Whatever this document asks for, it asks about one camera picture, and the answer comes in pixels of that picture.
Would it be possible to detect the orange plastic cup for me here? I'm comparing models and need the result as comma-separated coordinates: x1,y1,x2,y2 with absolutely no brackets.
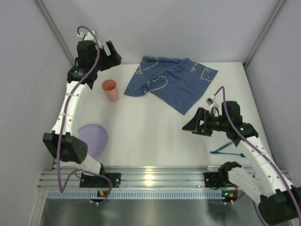
102,79,119,102

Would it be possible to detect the green handled spoon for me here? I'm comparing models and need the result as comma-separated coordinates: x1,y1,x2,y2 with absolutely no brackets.
210,141,233,154

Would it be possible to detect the blue cloth placemat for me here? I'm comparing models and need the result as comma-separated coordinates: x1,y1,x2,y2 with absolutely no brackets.
124,56,218,115

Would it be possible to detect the blue handled fork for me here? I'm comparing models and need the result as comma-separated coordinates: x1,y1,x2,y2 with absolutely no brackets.
210,151,245,158

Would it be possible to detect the purple plastic plate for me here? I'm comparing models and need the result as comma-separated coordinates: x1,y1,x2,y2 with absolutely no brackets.
78,124,108,158

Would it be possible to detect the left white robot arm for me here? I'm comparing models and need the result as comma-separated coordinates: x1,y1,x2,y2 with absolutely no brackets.
43,40,121,174

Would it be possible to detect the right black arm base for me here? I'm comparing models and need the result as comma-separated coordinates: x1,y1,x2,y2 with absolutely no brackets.
204,172,235,190

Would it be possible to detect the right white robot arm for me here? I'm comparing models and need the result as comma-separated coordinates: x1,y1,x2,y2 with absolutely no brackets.
182,101,301,226

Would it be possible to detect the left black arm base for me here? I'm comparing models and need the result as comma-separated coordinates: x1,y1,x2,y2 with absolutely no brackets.
79,173,121,188

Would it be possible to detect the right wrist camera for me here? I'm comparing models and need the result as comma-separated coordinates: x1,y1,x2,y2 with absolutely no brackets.
206,95,219,109

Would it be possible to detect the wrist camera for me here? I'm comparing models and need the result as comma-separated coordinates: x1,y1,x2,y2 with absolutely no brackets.
206,95,219,109
77,31,103,48

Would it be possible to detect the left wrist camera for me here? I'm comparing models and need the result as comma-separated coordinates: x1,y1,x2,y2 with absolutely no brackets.
77,31,103,48

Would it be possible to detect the aluminium mounting rail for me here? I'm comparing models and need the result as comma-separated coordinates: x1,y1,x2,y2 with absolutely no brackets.
38,164,219,189

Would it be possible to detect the perforated cable duct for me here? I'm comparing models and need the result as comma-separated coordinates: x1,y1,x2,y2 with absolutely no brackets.
47,189,238,200

